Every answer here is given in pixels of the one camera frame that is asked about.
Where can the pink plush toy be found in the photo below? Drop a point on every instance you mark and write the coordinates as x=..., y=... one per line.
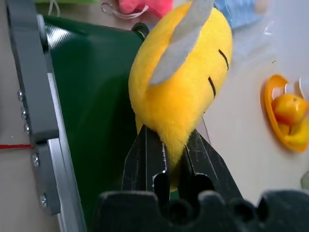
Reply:
x=144, y=7

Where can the yellow plush bee toy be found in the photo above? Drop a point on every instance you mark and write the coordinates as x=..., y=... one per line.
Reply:
x=179, y=82

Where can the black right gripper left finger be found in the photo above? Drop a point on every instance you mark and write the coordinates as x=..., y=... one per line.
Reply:
x=141, y=166

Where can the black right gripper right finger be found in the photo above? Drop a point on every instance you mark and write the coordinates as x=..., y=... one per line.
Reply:
x=207, y=164

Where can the grey conveyor side rail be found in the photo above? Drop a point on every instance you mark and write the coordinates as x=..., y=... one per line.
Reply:
x=38, y=116

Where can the black conveyor roller end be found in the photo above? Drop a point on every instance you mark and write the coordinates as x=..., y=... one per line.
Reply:
x=140, y=30

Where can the blue plush toy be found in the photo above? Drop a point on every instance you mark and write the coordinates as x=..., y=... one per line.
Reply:
x=237, y=12

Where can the orange plush duck toy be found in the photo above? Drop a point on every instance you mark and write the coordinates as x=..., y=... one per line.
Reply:
x=287, y=113

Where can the green conveyor belt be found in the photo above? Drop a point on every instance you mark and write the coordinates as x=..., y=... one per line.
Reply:
x=96, y=108

